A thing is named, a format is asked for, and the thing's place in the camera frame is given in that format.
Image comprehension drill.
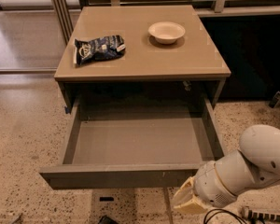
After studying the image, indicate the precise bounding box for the grey drawer cabinet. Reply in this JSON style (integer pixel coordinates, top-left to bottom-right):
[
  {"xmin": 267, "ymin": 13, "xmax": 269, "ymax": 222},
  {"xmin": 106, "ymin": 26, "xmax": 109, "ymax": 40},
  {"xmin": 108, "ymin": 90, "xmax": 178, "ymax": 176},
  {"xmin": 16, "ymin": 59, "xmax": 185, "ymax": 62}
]
[{"xmin": 55, "ymin": 6, "xmax": 231, "ymax": 110}]

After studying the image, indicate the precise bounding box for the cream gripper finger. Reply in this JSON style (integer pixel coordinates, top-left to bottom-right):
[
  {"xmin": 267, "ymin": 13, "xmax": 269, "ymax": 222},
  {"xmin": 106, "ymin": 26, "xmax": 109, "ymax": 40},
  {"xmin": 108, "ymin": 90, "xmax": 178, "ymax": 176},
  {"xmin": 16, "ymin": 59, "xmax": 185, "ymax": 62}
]
[
  {"xmin": 173, "ymin": 195, "xmax": 210, "ymax": 215},
  {"xmin": 172, "ymin": 177, "xmax": 194, "ymax": 206}
]

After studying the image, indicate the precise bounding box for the small dark floor device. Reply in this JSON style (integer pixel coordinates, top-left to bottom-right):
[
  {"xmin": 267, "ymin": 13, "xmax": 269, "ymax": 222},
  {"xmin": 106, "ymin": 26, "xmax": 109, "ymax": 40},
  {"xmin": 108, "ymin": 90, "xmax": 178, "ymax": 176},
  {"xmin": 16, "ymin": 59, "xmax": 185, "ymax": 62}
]
[{"xmin": 269, "ymin": 91, "xmax": 280, "ymax": 108}]

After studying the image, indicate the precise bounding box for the dark object bottom edge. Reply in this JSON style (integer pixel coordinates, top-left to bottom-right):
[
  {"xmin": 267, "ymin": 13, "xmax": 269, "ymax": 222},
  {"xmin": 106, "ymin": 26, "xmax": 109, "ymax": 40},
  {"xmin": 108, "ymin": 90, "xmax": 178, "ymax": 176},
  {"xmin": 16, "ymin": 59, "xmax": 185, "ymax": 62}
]
[{"xmin": 98, "ymin": 216, "xmax": 118, "ymax": 224}]

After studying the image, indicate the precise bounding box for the white power strip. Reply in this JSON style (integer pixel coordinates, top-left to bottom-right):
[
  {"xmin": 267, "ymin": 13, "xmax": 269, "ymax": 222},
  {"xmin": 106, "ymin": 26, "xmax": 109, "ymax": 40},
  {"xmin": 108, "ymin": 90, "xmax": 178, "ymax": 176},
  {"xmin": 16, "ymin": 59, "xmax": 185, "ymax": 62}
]
[{"xmin": 241, "ymin": 206, "xmax": 280, "ymax": 222}]

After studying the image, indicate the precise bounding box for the black cable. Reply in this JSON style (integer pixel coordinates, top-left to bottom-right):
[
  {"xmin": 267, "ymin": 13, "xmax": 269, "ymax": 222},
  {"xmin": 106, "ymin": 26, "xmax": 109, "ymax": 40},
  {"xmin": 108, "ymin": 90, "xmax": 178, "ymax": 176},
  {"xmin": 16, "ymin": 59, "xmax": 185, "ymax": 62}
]
[{"xmin": 203, "ymin": 208, "xmax": 248, "ymax": 224}]

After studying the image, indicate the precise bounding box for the white bowl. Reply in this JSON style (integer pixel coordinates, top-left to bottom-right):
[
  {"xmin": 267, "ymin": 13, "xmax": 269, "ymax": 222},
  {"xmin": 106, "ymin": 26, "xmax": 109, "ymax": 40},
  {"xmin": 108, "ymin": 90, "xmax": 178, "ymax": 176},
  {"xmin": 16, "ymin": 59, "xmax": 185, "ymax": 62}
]
[{"xmin": 148, "ymin": 21, "xmax": 186, "ymax": 45}]

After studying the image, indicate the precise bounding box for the grey top drawer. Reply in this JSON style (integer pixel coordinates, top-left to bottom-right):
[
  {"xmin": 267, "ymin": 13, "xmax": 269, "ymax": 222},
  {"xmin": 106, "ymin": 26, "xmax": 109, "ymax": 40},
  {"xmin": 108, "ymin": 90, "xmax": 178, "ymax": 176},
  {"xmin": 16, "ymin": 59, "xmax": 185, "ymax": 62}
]
[{"xmin": 40, "ymin": 98, "xmax": 225, "ymax": 189}]

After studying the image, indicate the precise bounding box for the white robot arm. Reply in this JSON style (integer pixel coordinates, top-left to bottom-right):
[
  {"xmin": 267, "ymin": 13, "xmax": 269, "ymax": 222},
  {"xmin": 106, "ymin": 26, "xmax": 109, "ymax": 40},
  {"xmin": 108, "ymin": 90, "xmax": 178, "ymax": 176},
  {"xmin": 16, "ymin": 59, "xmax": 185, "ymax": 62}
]
[{"xmin": 172, "ymin": 125, "xmax": 280, "ymax": 215}]

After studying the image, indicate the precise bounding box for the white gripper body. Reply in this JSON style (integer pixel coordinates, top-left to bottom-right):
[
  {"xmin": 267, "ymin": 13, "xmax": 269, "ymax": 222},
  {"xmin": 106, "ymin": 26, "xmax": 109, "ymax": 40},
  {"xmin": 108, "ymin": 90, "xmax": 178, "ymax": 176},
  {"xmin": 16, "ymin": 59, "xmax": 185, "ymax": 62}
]
[{"xmin": 194, "ymin": 161, "xmax": 237, "ymax": 208}]

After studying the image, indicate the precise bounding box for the blue chip bag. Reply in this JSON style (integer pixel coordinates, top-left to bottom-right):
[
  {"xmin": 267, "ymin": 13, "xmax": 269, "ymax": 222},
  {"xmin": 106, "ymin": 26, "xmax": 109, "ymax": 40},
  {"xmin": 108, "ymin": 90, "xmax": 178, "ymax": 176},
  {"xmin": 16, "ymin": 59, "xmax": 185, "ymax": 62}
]
[{"xmin": 74, "ymin": 35, "xmax": 126, "ymax": 65}]

